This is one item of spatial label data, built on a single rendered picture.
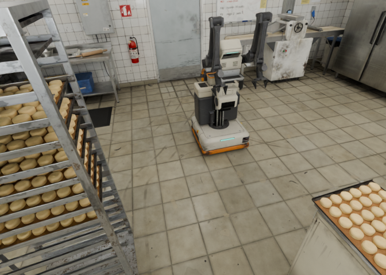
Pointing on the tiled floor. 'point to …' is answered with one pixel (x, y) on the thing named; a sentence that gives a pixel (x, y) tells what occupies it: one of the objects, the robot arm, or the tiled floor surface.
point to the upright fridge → (365, 39)
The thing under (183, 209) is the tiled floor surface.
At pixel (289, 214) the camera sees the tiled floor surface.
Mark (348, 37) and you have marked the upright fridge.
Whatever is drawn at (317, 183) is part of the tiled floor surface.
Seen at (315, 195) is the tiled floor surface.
